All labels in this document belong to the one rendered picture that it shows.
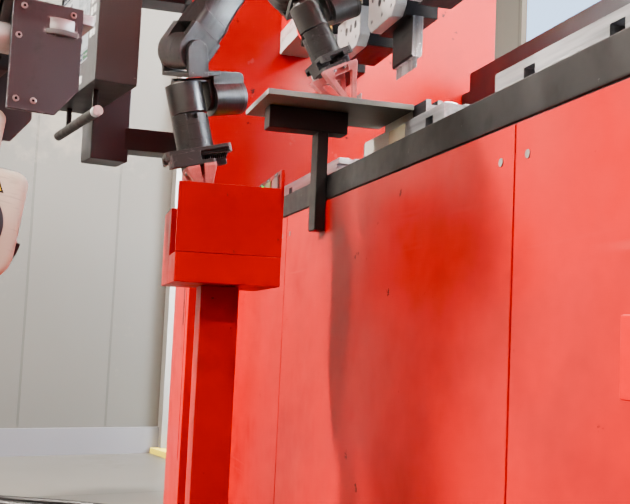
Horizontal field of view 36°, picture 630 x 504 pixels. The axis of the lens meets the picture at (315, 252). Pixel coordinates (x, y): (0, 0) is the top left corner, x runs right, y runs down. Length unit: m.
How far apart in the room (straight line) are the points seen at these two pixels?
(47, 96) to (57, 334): 3.15
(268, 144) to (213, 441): 1.25
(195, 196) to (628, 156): 0.75
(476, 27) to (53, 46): 1.68
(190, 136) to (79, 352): 3.13
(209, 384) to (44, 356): 3.03
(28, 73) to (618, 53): 0.84
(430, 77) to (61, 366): 2.41
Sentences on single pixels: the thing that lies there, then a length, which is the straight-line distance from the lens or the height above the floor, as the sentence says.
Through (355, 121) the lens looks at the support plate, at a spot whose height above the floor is 0.99.
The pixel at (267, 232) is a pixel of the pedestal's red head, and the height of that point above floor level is 0.74.
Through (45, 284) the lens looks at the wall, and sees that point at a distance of 4.51.
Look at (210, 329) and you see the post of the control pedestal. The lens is 1.51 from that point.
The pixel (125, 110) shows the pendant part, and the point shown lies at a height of 1.26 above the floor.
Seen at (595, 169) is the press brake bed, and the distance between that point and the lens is 0.93.
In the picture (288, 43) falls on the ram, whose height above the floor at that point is 1.34.
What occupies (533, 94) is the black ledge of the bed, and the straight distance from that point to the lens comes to 1.05.
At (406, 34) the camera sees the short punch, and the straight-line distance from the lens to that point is 1.83.
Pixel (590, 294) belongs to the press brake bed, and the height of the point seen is 0.64.
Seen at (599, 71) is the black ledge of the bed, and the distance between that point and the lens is 0.94.
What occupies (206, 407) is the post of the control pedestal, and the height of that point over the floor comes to 0.47.
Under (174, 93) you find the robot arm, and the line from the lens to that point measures 1.51.
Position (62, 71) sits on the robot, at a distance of 1.45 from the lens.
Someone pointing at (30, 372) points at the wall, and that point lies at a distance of 4.51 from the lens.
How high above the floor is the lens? 0.59
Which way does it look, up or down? 5 degrees up
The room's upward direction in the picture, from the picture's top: 3 degrees clockwise
